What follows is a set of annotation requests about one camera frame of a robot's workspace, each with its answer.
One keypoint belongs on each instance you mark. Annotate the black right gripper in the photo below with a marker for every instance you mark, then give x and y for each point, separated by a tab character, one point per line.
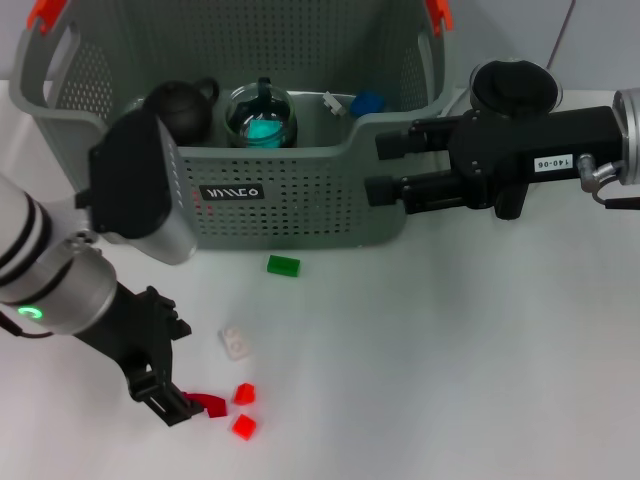
525	145

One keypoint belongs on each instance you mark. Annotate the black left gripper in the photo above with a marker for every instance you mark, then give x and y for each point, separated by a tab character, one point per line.
135	335

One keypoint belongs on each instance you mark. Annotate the dark red arch brick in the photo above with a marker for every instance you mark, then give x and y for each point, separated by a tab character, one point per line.
215	404

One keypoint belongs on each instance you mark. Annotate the small red sloped brick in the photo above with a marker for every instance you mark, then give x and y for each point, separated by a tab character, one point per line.
245	394

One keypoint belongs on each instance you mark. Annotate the blue square toy brick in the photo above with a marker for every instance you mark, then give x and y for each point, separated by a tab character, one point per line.
367	102

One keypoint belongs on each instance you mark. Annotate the white toy brick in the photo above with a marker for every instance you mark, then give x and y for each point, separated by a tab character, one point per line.
236	344

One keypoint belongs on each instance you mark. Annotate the clear translucent toy brick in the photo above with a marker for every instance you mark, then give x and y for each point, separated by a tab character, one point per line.
332	102

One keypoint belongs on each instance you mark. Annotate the teal square toy brick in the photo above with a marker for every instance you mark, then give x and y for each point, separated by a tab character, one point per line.
262	134

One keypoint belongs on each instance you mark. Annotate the glass teacup black sleeve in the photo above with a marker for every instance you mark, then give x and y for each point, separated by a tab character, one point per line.
260	107
137	105

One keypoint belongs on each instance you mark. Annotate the grey perforated storage bin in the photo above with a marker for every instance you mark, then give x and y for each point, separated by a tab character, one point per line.
325	200

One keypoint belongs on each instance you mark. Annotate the small red square brick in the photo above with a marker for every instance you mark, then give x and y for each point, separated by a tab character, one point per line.
245	426

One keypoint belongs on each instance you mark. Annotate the bright green toy brick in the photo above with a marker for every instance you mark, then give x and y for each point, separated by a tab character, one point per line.
284	265

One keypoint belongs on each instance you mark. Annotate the black clay teapot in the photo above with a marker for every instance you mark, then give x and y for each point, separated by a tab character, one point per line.
185	107

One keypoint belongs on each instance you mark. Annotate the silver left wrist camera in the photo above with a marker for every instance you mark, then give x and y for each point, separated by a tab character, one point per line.
135	185

